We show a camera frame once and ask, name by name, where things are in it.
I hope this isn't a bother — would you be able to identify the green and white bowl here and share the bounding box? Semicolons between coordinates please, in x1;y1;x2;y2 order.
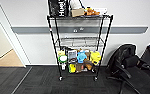
58;54;69;64

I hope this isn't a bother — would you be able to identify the flat white box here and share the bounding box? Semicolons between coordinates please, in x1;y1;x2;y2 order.
96;7;109;15

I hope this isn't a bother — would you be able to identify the small tan carton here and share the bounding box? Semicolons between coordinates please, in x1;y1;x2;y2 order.
83;49;92;61

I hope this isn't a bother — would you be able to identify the brown plush toy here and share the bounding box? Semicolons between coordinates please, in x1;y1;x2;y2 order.
84;60;94;71

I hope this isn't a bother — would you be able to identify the brown cardboard box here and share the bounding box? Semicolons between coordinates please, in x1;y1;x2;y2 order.
70;8;86;18

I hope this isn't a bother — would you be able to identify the small grey wall socket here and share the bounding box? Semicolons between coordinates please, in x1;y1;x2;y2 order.
79;27;85;32
72;28;78;33

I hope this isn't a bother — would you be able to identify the black office chair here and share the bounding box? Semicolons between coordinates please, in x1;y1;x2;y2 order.
106;43;146;94

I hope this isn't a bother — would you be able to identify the white door frame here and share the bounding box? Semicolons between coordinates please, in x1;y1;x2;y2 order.
0;6;28;68

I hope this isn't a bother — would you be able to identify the yellow plush toy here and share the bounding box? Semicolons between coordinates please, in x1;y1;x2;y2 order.
89;50;102;66

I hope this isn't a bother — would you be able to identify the small white bottle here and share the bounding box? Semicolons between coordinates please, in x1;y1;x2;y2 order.
60;62;67;71

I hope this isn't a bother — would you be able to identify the grey and white boxed item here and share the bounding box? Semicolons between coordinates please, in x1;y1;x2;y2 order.
67;49;78;64

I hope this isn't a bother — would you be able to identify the small yellow cup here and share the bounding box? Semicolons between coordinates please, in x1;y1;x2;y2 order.
68;63;78;74

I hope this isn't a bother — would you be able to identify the pale yellow toy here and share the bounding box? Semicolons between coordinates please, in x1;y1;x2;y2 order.
57;49;66;58

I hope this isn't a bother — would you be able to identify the black Huel bag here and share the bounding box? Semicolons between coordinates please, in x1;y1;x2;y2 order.
47;0;70;18

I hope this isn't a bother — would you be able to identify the brown packet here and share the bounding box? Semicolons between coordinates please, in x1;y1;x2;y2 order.
75;62;86;73

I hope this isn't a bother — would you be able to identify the black wire shelf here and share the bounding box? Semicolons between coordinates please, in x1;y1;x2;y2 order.
46;13;115;82

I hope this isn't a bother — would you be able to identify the blue plush toy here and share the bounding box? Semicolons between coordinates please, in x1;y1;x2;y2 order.
76;50;88;65

